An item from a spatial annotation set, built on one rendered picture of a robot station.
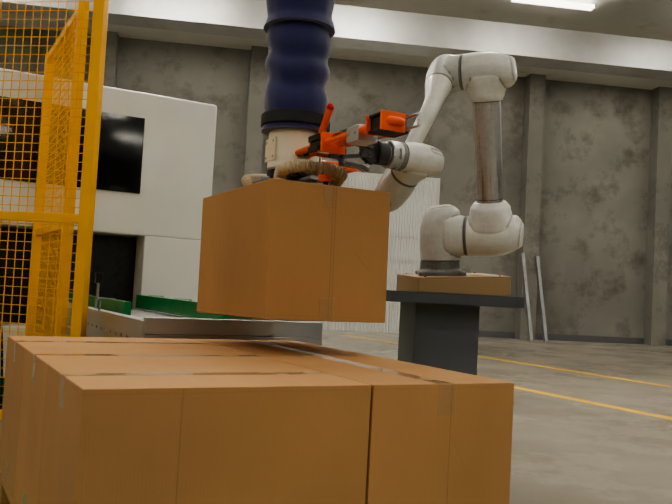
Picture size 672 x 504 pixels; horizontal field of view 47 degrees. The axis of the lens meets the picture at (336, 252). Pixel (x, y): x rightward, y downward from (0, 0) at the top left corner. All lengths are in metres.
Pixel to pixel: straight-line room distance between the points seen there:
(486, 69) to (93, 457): 1.98
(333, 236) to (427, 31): 8.69
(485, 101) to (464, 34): 8.09
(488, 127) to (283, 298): 1.12
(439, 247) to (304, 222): 0.88
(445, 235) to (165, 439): 1.73
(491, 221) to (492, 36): 8.28
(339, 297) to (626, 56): 9.86
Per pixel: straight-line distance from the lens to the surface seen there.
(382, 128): 1.98
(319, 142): 2.30
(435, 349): 2.92
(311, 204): 2.23
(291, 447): 1.59
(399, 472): 1.73
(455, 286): 2.86
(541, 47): 11.31
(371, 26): 10.67
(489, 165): 2.92
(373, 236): 2.32
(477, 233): 2.94
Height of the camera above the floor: 0.74
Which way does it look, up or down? 3 degrees up
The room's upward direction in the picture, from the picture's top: 3 degrees clockwise
